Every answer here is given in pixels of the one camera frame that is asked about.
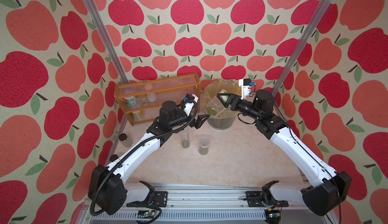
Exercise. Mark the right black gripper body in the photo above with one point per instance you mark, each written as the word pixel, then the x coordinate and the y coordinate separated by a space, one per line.
pixel 243 108

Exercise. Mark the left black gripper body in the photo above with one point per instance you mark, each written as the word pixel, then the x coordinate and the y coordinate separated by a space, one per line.
pixel 181 119

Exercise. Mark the green jar lid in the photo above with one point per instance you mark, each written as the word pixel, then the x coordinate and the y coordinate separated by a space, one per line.
pixel 225 97

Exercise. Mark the glass jar with mung beans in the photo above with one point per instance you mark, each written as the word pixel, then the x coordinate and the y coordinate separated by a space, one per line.
pixel 214 107

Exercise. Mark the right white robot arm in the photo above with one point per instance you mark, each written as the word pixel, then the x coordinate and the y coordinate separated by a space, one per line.
pixel 327 188

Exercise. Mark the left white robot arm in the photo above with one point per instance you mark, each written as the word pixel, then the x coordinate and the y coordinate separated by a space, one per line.
pixel 107 189

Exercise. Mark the short clear jar with beans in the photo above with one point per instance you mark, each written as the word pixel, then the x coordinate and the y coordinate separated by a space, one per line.
pixel 204 143

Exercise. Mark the tall clear jar with beans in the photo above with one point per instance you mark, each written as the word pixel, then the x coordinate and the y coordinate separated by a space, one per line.
pixel 185 139

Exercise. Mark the grey bin with yellow bag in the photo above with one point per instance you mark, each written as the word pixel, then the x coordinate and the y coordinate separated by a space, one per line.
pixel 221 118

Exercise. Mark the white bottle on shelf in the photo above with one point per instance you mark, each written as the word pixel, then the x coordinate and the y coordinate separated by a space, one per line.
pixel 151 97

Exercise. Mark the yellow can on shelf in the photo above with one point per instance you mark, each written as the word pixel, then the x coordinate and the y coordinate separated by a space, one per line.
pixel 138 115

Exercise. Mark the orange wooden shelf rack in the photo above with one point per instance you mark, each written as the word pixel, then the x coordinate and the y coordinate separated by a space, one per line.
pixel 166 89

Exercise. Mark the white printed cup on shelf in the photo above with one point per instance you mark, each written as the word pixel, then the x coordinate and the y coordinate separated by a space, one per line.
pixel 130 101

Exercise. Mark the small circuit board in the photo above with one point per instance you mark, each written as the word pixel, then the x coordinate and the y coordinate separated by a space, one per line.
pixel 146 214

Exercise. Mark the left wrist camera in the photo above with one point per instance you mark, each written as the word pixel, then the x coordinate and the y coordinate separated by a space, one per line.
pixel 189 103

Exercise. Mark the dark lid jar by wall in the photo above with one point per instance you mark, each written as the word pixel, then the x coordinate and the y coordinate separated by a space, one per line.
pixel 125 140

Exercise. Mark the left aluminium frame post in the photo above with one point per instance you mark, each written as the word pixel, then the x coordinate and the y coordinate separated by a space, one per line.
pixel 106 39

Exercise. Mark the aluminium frame post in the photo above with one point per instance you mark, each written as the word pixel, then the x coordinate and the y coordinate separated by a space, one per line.
pixel 106 39
pixel 322 7

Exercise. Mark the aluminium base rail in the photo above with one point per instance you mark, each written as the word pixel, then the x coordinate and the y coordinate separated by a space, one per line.
pixel 188 204

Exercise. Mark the right aluminium frame post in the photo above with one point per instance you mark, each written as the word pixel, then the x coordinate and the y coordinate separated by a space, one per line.
pixel 322 7

